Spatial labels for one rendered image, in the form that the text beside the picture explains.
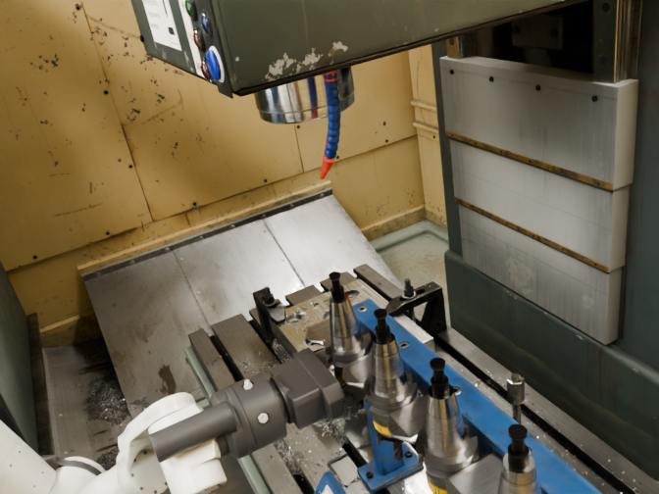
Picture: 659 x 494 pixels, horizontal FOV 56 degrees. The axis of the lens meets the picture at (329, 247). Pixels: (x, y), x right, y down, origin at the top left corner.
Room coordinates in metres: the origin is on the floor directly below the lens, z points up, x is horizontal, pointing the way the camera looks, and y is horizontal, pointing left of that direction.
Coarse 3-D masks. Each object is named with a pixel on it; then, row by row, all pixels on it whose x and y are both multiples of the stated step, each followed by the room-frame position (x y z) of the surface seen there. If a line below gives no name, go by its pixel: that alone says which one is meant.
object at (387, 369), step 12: (372, 348) 0.58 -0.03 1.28; (384, 348) 0.56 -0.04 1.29; (396, 348) 0.57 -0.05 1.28; (372, 360) 0.57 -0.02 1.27; (384, 360) 0.56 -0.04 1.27; (396, 360) 0.56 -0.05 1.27; (372, 372) 0.57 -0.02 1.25; (384, 372) 0.56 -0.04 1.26; (396, 372) 0.56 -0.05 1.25; (372, 384) 0.57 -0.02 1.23; (384, 384) 0.56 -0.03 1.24; (396, 384) 0.55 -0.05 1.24; (408, 384) 0.57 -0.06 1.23; (384, 396) 0.55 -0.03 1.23; (396, 396) 0.55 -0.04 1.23
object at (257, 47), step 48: (240, 0) 0.63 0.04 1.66; (288, 0) 0.65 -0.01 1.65; (336, 0) 0.67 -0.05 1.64; (384, 0) 0.69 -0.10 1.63; (432, 0) 0.71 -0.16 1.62; (480, 0) 0.73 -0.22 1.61; (528, 0) 0.76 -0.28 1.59; (576, 0) 0.79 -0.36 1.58; (240, 48) 0.63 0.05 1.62; (288, 48) 0.65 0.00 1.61; (336, 48) 0.67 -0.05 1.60; (384, 48) 0.69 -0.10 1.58; (240, 96) 0.63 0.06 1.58
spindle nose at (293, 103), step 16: (304, 80) 0.92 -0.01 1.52; (320, 80) 0.92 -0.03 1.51; (352, 80) 0.98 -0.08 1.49; (256, 96) 0.97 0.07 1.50; (272, 96) 0.94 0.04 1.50; (288, 96) 0.92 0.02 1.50; (304, 96) 0.92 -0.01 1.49; (320, 96) 0.92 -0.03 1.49; (352, 96) 0.97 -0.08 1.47; (272, 112) 0.94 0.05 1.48; (288, 112) 0.93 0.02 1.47; (304, 112) 0.92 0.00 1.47; (320, 112) 0.92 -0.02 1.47
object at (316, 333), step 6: (312, 324) 0.74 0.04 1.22; (318, 324) 0.74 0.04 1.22; (324, 324) 0.74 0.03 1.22; (312, 330) 0.73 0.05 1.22; (318, 330) 0.72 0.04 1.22; (324, 330) 0.72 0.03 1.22; (306, 336) 0.72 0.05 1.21; (312, 336) 0.71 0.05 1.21; (318, 336) 0.71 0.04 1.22; (324, 336) 0.71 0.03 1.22; (312, 342) 0.71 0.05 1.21; (318, 342) 0.70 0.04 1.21
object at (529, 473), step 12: (504, 456) 0.38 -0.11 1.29; (504, 468) 0.37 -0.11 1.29; (528, 468) 0.36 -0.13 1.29; (504, 480) 0.37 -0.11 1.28; (516, 480) 0.36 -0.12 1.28; (528, 480) 0.36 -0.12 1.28; (504, 492) 0.36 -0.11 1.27; (516, 492) 0.36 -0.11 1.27; (528, 492) 0.35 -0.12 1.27; (540, 492) 0.36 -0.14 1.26
